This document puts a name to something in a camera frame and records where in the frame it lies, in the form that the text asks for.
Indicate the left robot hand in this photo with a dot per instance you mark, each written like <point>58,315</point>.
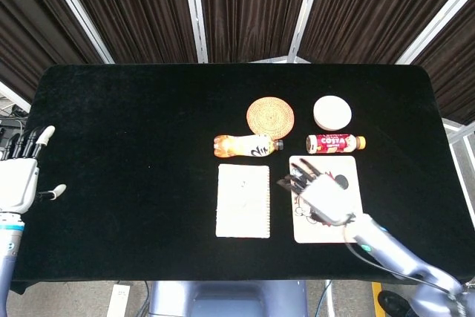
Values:
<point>18,183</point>

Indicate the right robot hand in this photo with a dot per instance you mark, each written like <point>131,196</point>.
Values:
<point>326,194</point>

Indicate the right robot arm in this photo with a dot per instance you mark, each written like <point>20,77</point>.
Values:
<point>389,246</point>

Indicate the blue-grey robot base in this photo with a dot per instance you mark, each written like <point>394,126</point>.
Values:
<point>230,300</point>

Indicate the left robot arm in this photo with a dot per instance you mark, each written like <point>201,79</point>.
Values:
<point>9,250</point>

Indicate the cartoon print mouse pad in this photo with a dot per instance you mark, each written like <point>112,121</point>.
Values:
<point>323,233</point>

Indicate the red Costa coffee bottle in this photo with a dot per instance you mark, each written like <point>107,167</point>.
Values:
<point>332,143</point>

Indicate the white ceramic bowl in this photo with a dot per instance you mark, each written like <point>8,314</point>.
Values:
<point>332,113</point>

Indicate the white spiral notebook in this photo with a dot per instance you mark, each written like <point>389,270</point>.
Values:
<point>243,202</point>

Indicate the round woven rattan coaster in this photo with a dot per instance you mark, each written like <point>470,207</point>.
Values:
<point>270,116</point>

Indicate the orange juice bottle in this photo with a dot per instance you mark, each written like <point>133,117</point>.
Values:
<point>241,145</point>

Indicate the black shoe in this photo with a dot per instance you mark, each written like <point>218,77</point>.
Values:
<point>393,304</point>

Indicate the black velvet tablecloth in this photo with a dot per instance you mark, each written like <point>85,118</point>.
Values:
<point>148,146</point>

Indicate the white power strip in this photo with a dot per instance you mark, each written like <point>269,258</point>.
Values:
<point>119,300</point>

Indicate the brown pleated curtain panel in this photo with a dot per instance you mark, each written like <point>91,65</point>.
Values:
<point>371,9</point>
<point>456,72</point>
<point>29,16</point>
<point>252,9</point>
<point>141,9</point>

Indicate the white metal frame post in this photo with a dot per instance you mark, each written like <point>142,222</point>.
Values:
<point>79,12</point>
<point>196,12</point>
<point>306,12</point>
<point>438,20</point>

